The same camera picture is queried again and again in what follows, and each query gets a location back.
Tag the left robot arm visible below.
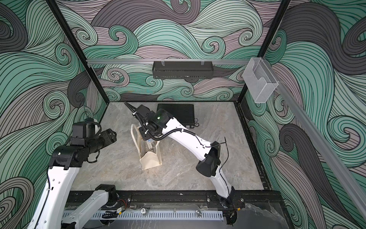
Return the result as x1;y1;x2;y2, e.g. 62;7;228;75
28;129;117;229

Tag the black wall shelf tray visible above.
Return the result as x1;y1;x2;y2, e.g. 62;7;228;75
152;61;214;79

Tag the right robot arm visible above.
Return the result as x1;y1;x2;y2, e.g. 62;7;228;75
124;102;234;208

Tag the black metal briefcase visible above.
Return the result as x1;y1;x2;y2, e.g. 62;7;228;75
157;104;195;128

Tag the aluminium rail right wall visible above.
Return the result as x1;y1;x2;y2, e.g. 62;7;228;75
263;60;366;219

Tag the aluminium rail wall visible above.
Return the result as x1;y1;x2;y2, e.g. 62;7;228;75
86;58;251;66
263;60;366;219

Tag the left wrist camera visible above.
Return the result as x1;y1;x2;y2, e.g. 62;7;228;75
70;118;102;147

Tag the white slotted cable duct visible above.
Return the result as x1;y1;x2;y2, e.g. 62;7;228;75
61;210;224;221

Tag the cream canvas tote bag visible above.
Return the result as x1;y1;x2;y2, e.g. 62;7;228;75
130;124;163;170

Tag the aluminium rail back wall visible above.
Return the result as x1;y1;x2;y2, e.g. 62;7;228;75
86;58;251;66

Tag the clear acrylic wall holder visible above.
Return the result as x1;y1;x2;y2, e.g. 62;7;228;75
242;57;278;104

